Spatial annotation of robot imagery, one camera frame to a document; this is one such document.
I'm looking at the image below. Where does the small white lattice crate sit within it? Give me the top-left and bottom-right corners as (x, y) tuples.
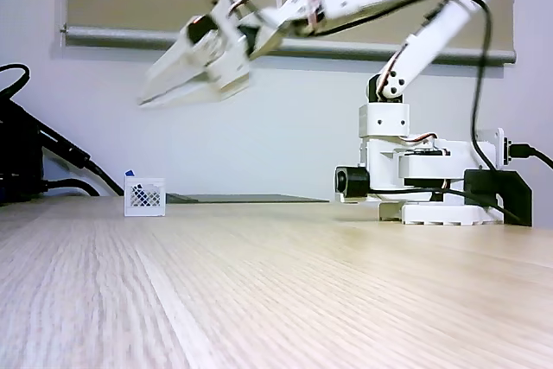
(124, 176), (167, 218)

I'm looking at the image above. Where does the dark flat mat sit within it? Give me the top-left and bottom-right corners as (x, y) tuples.
(165, 193), (332, 205)

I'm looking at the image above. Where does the black equipment box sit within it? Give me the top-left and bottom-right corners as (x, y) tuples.
(0, 99), (46, 205)

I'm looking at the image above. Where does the white controller board holder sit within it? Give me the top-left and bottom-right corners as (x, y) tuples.
(474, 127), (510, 169)

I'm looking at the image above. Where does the black table clamp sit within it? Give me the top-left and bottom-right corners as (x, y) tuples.
(463, 168), (534, 228)

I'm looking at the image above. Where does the thick black cable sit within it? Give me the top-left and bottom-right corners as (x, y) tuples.
(37, 121), (126, 198)

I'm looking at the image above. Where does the black looped cable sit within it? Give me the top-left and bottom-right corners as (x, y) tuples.
(0, 62), (32, 105)

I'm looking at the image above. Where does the black cylindrical camera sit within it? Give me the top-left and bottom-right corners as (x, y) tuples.
(335, 165), (372, 201)

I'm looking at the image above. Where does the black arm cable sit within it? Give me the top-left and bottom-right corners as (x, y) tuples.
(427, 0), (498, 171)

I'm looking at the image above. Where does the black power plug cable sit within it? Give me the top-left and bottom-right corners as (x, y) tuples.
(509, 141), (553, 171)

